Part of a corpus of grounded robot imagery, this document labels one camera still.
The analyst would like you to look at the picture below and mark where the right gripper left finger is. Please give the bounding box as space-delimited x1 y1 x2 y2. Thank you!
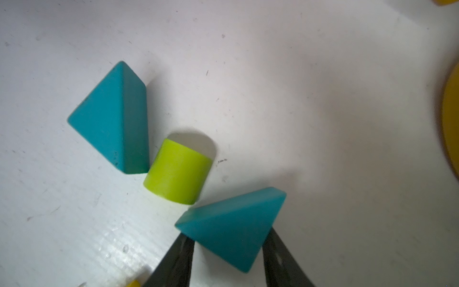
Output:
143 233 195 287

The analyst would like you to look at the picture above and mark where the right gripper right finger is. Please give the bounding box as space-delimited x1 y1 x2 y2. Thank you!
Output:
262 228 315 287

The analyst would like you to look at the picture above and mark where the yellow rectangle block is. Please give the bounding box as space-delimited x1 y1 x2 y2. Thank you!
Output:
126 280 141 287

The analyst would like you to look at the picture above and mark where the teal triangle block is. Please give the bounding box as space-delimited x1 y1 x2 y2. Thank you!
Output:
68 61 149 174
175 187 286 273

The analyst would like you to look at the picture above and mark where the light green cylinder block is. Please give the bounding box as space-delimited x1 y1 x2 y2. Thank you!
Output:
143 139 213 205

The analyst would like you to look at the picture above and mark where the yellow pot with lid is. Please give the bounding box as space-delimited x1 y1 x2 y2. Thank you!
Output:
432 0 459 180

